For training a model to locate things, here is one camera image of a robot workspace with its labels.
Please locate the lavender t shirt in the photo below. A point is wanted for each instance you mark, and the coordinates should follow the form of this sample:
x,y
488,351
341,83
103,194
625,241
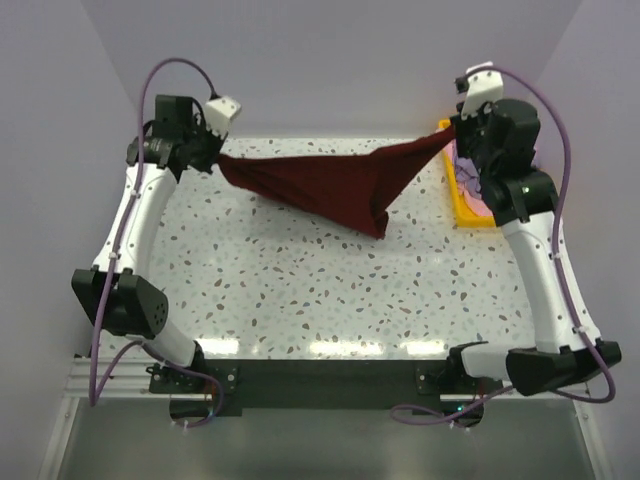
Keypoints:
x,y
467,176

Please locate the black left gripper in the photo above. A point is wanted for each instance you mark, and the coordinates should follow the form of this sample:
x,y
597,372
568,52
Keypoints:
x,y
217,142

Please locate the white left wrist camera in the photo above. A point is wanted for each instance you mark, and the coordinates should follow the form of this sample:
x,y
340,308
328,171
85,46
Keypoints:
x,y
219,115

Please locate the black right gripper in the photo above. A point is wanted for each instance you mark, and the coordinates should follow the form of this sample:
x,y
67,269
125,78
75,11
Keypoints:
x,y
461,126

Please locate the yellow plastic bin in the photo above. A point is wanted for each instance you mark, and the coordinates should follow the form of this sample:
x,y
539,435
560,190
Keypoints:
x,y
464,218

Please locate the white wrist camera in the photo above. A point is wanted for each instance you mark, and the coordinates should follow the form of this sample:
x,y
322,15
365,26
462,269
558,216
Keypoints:
x,y
219,115
481,84

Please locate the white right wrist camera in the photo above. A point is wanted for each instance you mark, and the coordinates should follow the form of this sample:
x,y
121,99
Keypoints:
x,y
481,84

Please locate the aluminium extrusion rail frame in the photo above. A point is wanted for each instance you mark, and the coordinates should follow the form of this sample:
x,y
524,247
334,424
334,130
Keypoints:
x,y
299,293

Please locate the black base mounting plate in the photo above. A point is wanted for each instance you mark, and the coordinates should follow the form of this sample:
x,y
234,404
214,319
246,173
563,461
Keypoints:
x,y
240,385

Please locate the dark red t shirt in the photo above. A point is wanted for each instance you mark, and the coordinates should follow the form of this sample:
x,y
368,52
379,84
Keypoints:
x,y
353,191

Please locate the pink t shirt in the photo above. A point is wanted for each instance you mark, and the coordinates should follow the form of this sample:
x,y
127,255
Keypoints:
x,y
476,206

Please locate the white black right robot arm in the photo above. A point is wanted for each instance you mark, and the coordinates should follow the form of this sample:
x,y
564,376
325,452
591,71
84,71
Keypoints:
x,y
569,349

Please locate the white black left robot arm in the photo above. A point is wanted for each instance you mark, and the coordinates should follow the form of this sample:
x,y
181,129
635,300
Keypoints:
x,y
115,291

